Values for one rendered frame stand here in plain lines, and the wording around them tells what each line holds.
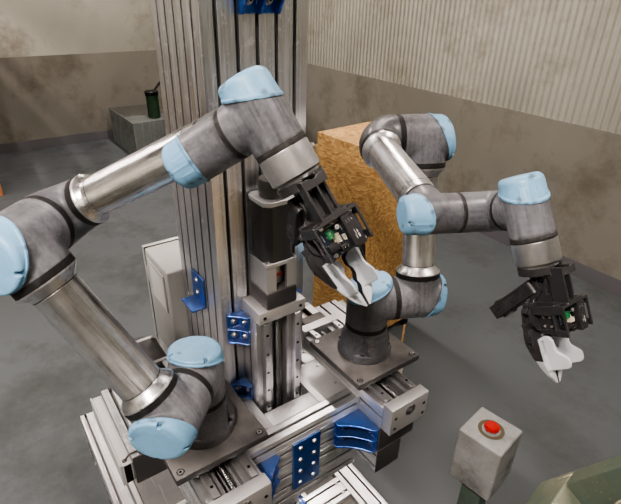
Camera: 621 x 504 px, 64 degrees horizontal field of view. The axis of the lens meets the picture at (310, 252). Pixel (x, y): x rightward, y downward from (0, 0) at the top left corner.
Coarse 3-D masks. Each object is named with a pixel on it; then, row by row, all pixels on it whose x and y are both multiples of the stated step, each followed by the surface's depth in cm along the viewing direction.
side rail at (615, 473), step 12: (588, 468) 118; (600, 468) 114; (612, 468) 110; (576, 480) 117; (588, 480) 115; (600, 480) 112; (612, 480) 110; (576, 492) 118; (588, 492) 116; (600, 492) 113; (612, 492) 111
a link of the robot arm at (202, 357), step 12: (192, 336) 110; (204, 336) 110; (168, 348) 106; (180, 348) 105; (192, 348) 105; (204, 348) 105; (216, 348) 106; (168, 360) 103; (180, 360) 101; (192, 360) 101; (204, 360) 103; (216, 360) 104; (180, 372) 100; (192, 372) 101; (204, 372) 102; (216, 372) 105; (204, 384) 100; (216, 384) 105; (216, 396) 108
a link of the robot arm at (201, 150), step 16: (192, 128) 68; (208, 128) 66; (176, 144) 68; (192, 144) 67; (208, 144) 66; (224, 144) 65; (176, 160) 68; (192, 160) 67; (208, 160) 67; (224, 160) 67; (240, 160) 69; (176, 176) 69; (192, 176) 69; (208, 176) 70
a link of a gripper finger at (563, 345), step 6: (552, 336) 87; (558, 342) 87; (564, 342) 86; (558, 348) 87; (564, 348) 86; (570, 348) 85; (576, 348) 84; (564, 354) 86; (570, 354) 85; (576, 354) 85; (582, 354) 84; (576, 360) 85; (558, 372) 87; (558, 378) 87
